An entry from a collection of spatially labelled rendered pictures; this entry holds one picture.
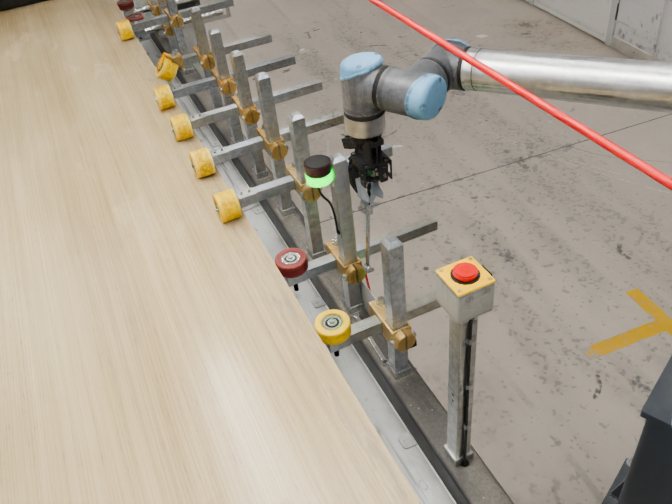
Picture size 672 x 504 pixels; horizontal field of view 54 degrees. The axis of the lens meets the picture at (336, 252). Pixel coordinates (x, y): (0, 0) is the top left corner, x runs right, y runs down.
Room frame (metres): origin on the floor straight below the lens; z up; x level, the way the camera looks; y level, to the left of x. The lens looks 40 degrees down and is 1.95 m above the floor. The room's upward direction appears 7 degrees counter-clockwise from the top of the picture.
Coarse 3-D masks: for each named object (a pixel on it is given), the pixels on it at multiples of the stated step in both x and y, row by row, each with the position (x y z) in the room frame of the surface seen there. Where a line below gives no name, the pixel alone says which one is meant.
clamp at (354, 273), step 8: (328, 248) 1.30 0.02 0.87; (336, 248) 1.29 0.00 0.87; (336, 256) 1.26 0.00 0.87; (336, 264) 1.26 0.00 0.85; (344, 264) 1.23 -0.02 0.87; (352, 264) 1.22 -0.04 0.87; (360, 264) 1.23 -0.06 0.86; (344, 272) 1.21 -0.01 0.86; (352, 272) 1.20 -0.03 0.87; (360, 272) 1.21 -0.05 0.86; (344, 280) 1.22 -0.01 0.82; (352, 280) 1.20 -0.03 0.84; (360, 280) 1.21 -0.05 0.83
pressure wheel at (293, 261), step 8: (288, 248) 1.27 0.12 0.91; (296, 248) 1.27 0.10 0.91; (280, 256) 1.25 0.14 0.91; (288, 256) 1.24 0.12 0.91; (296, 256) 1.24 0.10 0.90; (304, 256) 1.23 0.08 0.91; (280, 264) 1.22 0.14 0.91; (288, 264) 1.21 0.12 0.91; (296, 264) 1.21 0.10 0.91; (304, 264) 1.21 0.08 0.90; (280, 272) 1.21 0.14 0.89; (288, 272) 1.20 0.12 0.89; (296, 272) 1.20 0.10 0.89; (304, 272) 1.21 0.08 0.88; (296, 288) 1.23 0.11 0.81
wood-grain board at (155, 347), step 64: (0, 64) 2.75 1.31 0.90; (64, 64) 2.66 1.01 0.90; (128, 64) 2.58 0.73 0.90; (0, 128) 2.16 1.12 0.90; (64, 128) 2.09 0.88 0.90; (128, 128) 2.03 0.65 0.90; (192, 128) 1.97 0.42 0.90; (0, 192) 1.73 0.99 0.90; (64, 192) 1.68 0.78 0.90; (128, 192) 1.64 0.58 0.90; (192, 192) 1.59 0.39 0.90; (0, 256) 1.41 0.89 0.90; (64, 256) 1.37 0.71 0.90; (128, 256) 1.33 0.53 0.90; (192, 256) 1.30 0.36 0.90; (256, 256) 1.27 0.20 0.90; (0, 320) 1.15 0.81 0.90; (64, 320) 1.12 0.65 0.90; (128, 320) 1.10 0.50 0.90; (192, 320) 1.07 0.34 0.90; (256, 320) 1.04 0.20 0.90; (0, 384) 0.95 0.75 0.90; (64, 384) 0.93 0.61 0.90; (128, 384) 0.90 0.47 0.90; (192, 384) 0.88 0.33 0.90; (256, 384) 0.86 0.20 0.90; (320, 384) 0.84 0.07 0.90; (0, 448) 0.79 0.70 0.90; (64, 448) 0.77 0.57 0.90; (128, 448) 0.75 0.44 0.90; (192, 448) 0.73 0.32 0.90; (256, 448) 0.71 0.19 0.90; (320, 448) 0.69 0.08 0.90; (384, 448) 0.68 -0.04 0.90
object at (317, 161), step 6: (312, 156) 1.25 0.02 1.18; (318, 156) 1.25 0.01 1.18; (324, 156) 1.25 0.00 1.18; (306, 162) 1.23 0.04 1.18; (312, 162) 1.23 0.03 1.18; (318, 162) 1.23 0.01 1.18; (324, 162) 1.22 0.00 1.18; (312, 168) 1.21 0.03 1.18; (318, 168) 1.20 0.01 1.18; (324, 198) 1.23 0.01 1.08; (330, 204) 1.23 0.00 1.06; (336, 222) 1.23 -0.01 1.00; (336, 228) 1.23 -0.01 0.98
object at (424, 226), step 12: (432, 216) 1.39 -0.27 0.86; (408, 228) 1.35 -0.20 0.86; (420, 228) 1.35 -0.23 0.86; (432, 228) 1.36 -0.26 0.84; (372, 240) 1.32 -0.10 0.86; (408, 240) 1.33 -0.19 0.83; (360, 252) 1.28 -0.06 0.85; (372, 252) 1.30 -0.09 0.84; (312, 264) 1.25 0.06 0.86; (324, 264) 1.25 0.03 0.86; (300, 276) 1.23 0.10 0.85; (312, 276) 1.24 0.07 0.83
